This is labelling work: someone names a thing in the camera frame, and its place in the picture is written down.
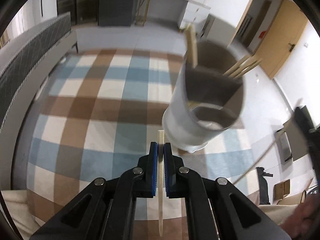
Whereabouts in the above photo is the white utensil holder cylinder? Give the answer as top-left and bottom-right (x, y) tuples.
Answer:
(162, 41), (244, 153)

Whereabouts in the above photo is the person's hand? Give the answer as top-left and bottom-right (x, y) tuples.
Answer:
(280, 193), (319, 239)

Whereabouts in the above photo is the grey-white chair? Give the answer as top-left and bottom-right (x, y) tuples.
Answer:
(275, 112), (310, 162)

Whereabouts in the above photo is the cardboard box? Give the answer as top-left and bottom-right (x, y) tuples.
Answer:
(273, 179), (291, 201)

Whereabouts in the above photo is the yellow wooden door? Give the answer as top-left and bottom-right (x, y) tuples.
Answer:
(255, 0), (308, 79)

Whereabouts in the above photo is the grey bedside cabinet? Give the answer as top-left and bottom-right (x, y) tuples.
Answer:
(203, 14), (236, 48)

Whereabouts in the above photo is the dark grey quilted mattress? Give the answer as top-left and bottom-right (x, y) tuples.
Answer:
(1, 12), (71, 126)

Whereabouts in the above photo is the dark grey refrigerator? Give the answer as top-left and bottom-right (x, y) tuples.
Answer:
(98, 0), (137, 27)

